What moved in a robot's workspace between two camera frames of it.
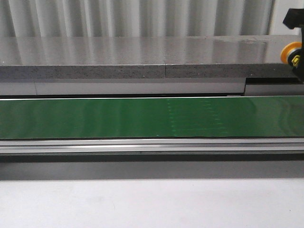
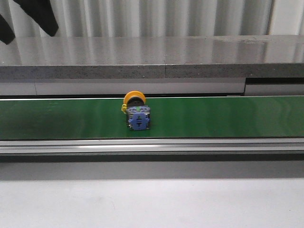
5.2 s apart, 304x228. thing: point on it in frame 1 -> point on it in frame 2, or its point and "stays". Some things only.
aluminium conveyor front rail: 153,145 stays
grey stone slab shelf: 145,57 stays
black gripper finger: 294,18 -> 41,11
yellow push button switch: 291,53 -> 138,115
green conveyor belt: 202,117 stays
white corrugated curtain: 131,18 stays
